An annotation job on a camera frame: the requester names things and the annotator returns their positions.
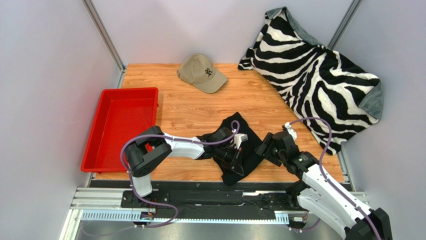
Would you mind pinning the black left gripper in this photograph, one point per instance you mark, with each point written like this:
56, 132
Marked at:
235, 163

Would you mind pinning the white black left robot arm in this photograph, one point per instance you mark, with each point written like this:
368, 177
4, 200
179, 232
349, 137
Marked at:
142, 154

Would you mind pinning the red plastic tray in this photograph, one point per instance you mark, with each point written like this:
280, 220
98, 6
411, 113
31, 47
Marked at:
121, 114

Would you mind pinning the zebra print blanket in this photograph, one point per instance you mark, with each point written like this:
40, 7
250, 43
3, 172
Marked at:
335, 98

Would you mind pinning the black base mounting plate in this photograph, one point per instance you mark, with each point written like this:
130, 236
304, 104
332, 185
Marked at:
215, 200

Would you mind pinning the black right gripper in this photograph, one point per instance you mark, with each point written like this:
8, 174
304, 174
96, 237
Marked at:
266, 148

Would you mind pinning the beige baseball cap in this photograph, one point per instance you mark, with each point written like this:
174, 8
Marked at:
198, 71

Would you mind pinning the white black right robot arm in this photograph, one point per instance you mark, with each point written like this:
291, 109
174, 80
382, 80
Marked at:
319, 193

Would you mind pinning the black t shirt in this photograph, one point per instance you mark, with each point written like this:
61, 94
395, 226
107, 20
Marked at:
250, 160

